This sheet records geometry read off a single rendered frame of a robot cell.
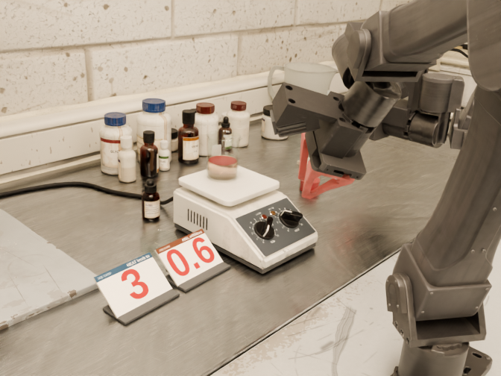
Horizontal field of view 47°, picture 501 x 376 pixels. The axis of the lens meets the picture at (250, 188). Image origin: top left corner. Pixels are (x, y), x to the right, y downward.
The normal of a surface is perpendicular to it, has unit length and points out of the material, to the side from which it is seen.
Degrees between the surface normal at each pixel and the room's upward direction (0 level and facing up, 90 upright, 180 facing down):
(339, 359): 0
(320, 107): 31
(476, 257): 107
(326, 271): 0
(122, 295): 40
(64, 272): 0
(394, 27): 82
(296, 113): 116
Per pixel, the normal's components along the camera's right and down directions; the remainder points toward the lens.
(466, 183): -0.97, 0.07
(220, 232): -0.69, 0.25
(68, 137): 0.73, 0.30
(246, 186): 0.05, -0.92
